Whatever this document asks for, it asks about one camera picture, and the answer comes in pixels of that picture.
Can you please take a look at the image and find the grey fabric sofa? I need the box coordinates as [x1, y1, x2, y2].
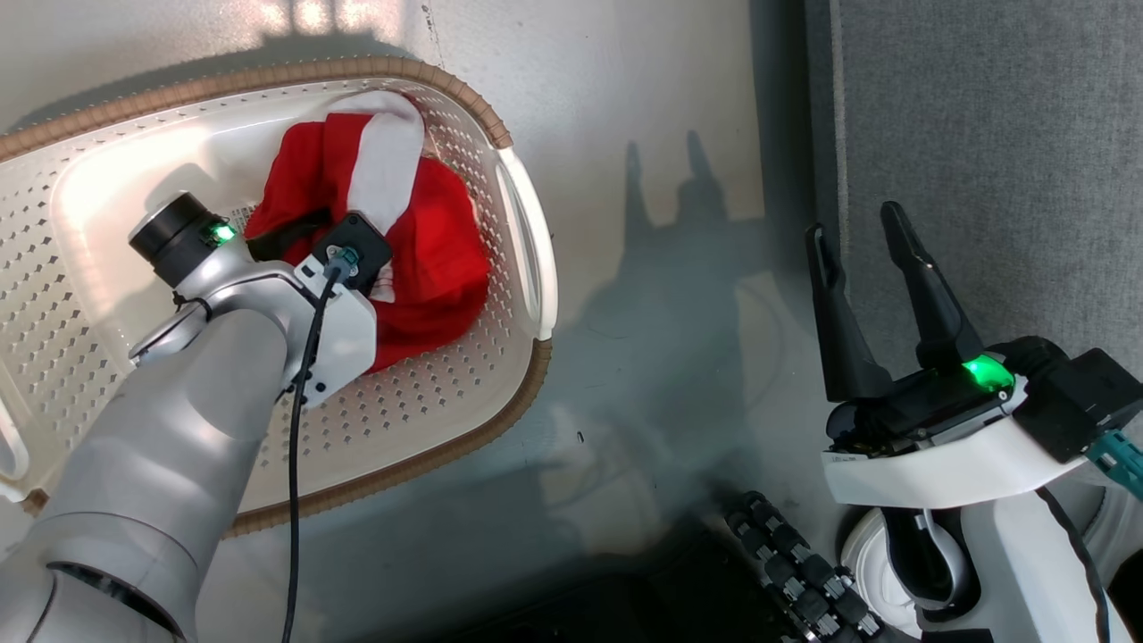
[802, 0, 1143, 421]

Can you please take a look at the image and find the black roller omni wheel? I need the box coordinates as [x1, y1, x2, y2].
[722, 489, 887, 643]

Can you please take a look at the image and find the white laundry basket brown rim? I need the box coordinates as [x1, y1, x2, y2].
[0, 55, 560, 539]

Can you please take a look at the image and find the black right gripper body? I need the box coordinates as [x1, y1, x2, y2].
[825, 337, 1069, 457]

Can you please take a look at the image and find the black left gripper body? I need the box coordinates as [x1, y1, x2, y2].
[129, 191, 330, 289]

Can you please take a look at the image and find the red and white garment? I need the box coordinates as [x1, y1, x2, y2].
[243, 89, 491, 375]

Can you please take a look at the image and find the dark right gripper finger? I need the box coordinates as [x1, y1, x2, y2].
[880, 201, 984, 372]
[804, 222, 895, 404]

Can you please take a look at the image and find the black cable with teal plug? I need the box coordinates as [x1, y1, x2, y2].
[1036, 429, 1143, 643]
[280, 246, 360, 643]

